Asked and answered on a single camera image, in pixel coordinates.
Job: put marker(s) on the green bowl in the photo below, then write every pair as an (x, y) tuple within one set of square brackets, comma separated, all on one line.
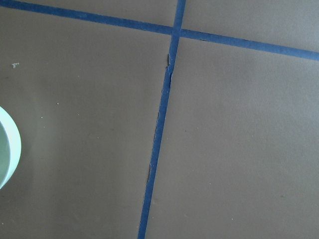
[(10, 147)]

